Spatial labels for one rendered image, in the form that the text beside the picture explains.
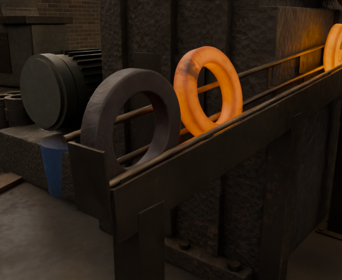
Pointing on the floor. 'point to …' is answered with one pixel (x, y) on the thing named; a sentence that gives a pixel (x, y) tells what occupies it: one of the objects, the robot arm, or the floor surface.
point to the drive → (50, 111)
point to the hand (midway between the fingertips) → (338, 44)
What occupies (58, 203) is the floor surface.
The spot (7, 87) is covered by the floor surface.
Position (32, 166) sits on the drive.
